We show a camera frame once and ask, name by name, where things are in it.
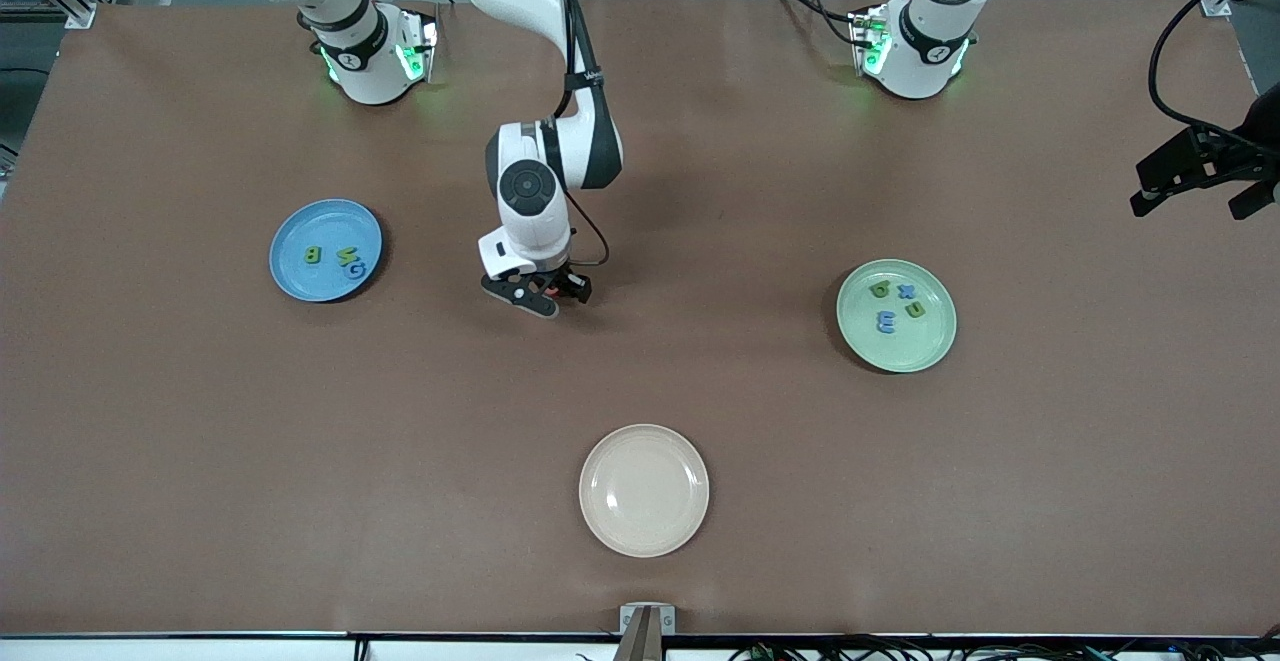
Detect beige round plate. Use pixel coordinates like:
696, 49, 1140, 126
579, 424, 711, 558

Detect blue round plate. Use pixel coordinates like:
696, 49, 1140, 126
269, 199, 384, 303

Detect green round plate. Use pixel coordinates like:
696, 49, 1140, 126
836, 259, 958, 374

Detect brown table mat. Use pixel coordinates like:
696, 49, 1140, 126
0, 0, 1280, 638

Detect base connector box green light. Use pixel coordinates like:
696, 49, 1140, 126
395, 9, 439, 84
848, 4, 893, 77

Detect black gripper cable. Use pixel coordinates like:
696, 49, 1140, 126
1148, 0, 1280, 157
550, 0, 611, 267

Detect grey metal camera bracket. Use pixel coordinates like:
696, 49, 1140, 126
615, 603, 677, 661

